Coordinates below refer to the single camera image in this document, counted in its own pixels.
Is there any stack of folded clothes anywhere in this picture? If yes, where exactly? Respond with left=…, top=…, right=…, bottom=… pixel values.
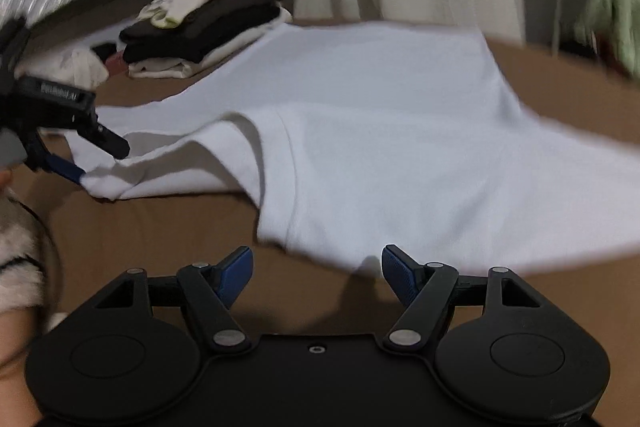
left=119, top=0, right=287, bottom=64

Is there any green hanging cloth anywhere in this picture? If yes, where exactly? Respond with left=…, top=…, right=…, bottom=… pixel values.
left=574, top=0, right=640, bottom=80

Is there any brown window ledge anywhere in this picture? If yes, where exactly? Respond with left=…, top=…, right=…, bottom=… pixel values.
left=22, top=0, right=167, bottom=58

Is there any white t-shirt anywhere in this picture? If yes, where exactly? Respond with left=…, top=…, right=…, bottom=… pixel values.
left=64, top=21, right=640, bottom=277

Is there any white folded garment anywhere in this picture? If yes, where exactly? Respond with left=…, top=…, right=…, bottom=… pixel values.
left=126, top=6, right=295, bottom=80

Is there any black crumpled garment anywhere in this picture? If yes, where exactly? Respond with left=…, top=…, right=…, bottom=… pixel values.
left=91, top=42, right=120, bottom=62

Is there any cream printed crumpled garment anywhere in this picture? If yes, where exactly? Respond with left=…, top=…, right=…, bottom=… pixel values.
left=59, top=46, right=110, bottom=88

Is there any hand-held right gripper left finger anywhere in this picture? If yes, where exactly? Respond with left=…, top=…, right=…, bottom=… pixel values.
left=92, top=246, right=253, bottom=355

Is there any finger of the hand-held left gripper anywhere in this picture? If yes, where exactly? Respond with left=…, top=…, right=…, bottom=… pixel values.
left=29, top=132, right=87, bottom=186
left=75, top=119, right=132, bottom=160

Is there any person's left leg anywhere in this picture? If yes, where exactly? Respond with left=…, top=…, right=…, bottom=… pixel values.
left=0, top=306, right=40, bottom=382

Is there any person's left forearm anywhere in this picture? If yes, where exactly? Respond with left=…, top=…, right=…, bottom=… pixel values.
left=0, top=167, right=53, bottom=310

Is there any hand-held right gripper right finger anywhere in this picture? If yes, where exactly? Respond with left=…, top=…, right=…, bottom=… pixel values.
left=381, top=244, right=543, bottom=353

